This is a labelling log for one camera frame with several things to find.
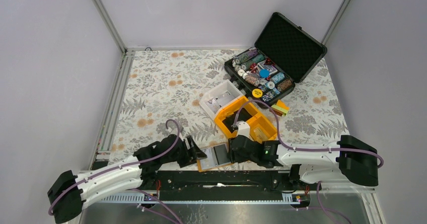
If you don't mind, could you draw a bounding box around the playing card deck box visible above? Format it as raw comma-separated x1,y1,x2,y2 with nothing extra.
257,62,277,76

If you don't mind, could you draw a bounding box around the blue round chip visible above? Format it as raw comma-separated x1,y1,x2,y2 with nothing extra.
259,69,270,79

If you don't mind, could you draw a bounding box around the yellow divided plastic bin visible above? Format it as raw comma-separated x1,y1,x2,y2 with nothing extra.
214,96,277,143

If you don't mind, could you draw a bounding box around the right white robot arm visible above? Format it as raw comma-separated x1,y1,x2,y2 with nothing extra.
228,135,384,190

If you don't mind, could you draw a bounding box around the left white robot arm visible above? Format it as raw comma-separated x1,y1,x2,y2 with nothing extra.
47,134,207,223

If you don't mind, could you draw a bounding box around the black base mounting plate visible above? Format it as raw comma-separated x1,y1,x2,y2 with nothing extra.
138,171,317,202

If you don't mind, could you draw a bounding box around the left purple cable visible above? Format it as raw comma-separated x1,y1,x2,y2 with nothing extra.
48,119,184,224

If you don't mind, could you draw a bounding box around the black poker chip case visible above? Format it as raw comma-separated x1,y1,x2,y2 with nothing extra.
224,12,327,106

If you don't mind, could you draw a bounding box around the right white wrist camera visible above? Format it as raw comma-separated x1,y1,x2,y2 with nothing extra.
237,121,250,138

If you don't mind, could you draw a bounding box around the clear plastic card bin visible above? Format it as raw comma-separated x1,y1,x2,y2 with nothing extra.
199,80,244,120

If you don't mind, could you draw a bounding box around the orange card holder wallet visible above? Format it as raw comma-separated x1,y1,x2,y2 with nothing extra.
197,142,232,172

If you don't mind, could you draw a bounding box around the black VIP card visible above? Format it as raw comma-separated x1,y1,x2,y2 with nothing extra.
213,144,230,165

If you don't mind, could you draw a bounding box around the orange sticky note block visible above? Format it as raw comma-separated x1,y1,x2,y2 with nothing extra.
271,100,290,117

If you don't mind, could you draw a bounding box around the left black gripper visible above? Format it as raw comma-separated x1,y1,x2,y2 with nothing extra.
162,136,206,168

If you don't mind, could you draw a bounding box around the aluminium frame rail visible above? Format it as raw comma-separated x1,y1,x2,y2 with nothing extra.
88,49,135,170

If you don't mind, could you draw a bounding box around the yellow round dealer button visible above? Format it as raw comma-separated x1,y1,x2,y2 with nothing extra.
252,88,263,99

